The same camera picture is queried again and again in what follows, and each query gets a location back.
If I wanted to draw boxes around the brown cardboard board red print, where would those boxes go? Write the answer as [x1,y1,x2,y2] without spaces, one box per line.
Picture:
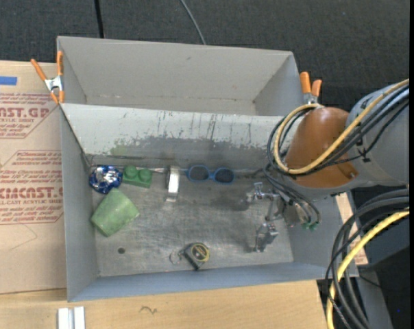
[0,59,369,295]

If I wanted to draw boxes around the white tape roll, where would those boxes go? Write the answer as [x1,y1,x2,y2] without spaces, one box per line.
[165,165,181,204]

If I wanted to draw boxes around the green toy building brick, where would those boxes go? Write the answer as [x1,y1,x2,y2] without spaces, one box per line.
[121,165,154,189]

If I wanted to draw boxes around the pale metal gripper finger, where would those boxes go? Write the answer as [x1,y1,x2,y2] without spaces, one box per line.
[254,221,280,254]
[246,182,280,202]

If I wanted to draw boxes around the shiny blue crumpled packet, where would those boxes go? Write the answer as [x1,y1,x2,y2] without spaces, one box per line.
[88,164,123,195]

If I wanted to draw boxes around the grey metal bin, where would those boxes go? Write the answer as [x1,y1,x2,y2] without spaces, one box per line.
[56,35,361,303]

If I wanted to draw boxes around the blue sunglasses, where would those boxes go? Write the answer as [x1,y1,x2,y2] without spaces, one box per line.
[186,164,236,186]

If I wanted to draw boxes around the green cup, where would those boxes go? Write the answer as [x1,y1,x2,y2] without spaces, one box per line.
[90,187,141,238]

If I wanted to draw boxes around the black and yellow tape measure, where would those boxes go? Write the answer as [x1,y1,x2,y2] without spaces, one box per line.
[169,241,211,271]

